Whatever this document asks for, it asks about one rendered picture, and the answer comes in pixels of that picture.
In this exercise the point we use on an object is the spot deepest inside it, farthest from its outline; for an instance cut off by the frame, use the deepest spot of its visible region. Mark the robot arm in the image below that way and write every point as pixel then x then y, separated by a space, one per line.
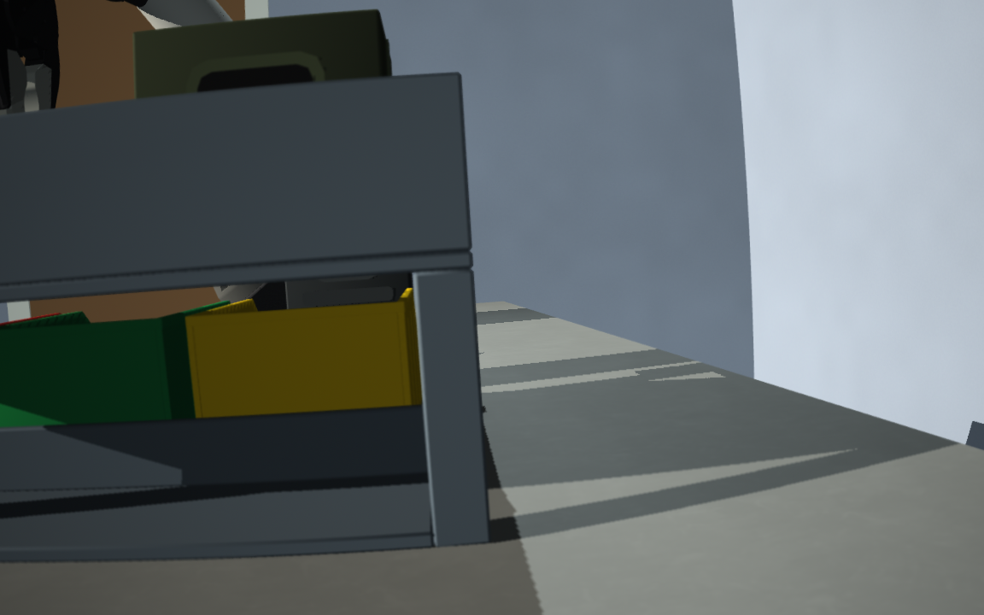
pixel 171 13

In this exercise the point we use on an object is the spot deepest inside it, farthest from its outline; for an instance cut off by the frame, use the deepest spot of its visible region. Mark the dark grey metal shelf rack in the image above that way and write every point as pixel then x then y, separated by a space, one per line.
pixel 326 179

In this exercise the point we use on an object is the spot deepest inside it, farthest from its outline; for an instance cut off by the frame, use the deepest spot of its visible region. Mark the yellow open bin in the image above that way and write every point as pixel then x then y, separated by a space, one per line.
pixel 249 362

